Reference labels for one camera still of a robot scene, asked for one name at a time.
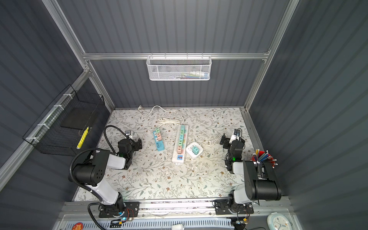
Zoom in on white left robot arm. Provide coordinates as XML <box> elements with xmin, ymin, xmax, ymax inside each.
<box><xmin>69</xmin><ymin>139</ymin><xmax>142</xmax><ymax>209</ymax></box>

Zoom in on white square power socket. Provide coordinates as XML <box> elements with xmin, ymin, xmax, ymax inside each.
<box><xmin>186</xmin><ymin>141</ymin><xmax>204</xmax><ymax>159</ymax></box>

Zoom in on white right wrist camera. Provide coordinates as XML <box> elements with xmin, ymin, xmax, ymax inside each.
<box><xmin>229</xmin><ymin>128</ymin><xmax>242</xmax><ymax>144</ymax></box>

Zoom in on teal two-tone plug adapter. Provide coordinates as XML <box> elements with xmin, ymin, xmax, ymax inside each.
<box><xmin>192</xmin><ymin>146</ymin><xmax>199</xmax><ymax>155</ymax></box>

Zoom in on white blue-strip cable bundle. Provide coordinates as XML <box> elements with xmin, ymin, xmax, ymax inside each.
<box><xmin>158</xmin><ymin>117</ymin><xmax>180</xmax><ymax>130</ymax></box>

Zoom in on blue power strip with USB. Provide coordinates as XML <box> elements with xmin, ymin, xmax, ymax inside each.
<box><xmin>153</xmin><ymin>127</ymin><xmax>164</xmax><ymax>151</ymax></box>

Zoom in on yellow marker pen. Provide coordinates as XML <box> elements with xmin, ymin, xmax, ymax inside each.
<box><xmin>76</xmin><ymin>127</ymin><xmax>90</xmax><ymax>150</ymax></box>

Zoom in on white power strip cable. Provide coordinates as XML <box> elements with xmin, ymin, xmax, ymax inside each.
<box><xmin>137</xmin><ymin>105</ymin><xmax>186</xmax><ymax>126</ymax></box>

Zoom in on black wire basket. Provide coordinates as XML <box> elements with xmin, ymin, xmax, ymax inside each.
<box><xmin>23</xmin><ymin>85</ymin><xmax>107</xmax><ymax>156</ymax></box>

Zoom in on white round clock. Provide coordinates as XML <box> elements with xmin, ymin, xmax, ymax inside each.
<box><xmin>267</xmin><ymin>213</ymin><xmax>293</xmax><ymax>230</ymax></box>

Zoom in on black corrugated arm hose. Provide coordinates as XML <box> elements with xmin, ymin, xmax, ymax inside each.
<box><xmin>68</xmin><ymin>125</ymin><xmax>130</xmax><ymax>230</ymax></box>

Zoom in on long white multicolour power strip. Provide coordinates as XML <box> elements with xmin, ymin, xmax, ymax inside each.
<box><xmin>172</xmin><ymin>125</ymin><xmax>189</xmax><ymax>165</ymax></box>

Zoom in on pens in red cup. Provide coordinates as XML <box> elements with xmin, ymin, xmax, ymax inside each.
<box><xmin>253</xmin><ymin>149</ymin><xmax>278</xmax><ymax>168</ymax></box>

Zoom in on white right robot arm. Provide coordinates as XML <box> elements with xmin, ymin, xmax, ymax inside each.
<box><xmin>219</xmin><ymin>135</ymin><xmax>282</xmax><ymax>205</ymax></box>

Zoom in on white wire basket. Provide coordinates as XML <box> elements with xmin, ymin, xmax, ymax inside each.
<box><xmin>146</xmin><ymin>56</ymin><xmax>212</xmax><ymax>81</ymax></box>

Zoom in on white square socket cable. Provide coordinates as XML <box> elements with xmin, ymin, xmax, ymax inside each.
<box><xmin>199</xmin><ymin>133</ymin><xmax>225</xmax><ymax>147</ymax></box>

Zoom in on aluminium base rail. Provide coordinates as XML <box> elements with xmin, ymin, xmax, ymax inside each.
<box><xmin>57</xmin><ymin>196</ymin><xmax>294</xmax><ymax>221</ymax></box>

